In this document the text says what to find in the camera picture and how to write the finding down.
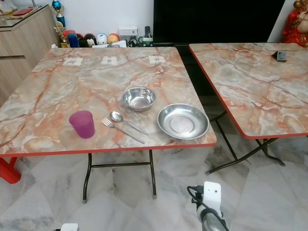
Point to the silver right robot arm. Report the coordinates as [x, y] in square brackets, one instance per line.
[211, 221]

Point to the red plastic stool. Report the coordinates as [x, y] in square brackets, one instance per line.
[8, 171]

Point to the marble-print folding table with labels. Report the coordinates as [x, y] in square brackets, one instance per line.
[57, 91]

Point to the light wooden cabinet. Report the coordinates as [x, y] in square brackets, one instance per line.
[24, 53]

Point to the purple plastic cup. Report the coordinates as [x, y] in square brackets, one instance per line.
[82, 124]

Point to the white paper label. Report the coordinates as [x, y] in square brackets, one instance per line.
[109, 60]
[72, 61]
[156, 59]

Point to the small golden figurine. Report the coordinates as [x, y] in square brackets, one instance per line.
[60, 33]

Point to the blue cylinder container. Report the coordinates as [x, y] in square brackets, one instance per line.
[73, 40]

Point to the red book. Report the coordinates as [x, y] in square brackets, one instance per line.
[23, 11]

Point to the steel spoon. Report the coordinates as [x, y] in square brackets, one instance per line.
[116, 116]

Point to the black round toy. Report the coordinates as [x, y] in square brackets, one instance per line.
[89, 39]

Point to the blue and gold trophy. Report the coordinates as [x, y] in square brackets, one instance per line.
[58, 8]

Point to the steel fork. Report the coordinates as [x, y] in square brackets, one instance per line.
[125, 132]

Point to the white round toy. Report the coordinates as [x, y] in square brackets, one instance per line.
[101, 38]

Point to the orange round toy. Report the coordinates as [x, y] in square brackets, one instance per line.
[113, 38]

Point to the small steel bowl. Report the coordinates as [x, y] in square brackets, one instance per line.
[138, 98]

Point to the round steel plate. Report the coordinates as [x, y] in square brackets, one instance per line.
[183, 121]

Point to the small black box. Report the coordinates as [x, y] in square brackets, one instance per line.
[280, 55]

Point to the red seated statue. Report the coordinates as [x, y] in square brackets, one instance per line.
[296, 26]

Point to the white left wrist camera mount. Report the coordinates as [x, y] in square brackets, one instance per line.
[69, 227]

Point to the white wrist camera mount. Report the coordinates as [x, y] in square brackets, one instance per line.
[69, 227]
[212, 194]

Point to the white wall socket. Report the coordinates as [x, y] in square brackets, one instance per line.
[128, 32]

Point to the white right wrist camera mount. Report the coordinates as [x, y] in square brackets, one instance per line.
[212, 194]

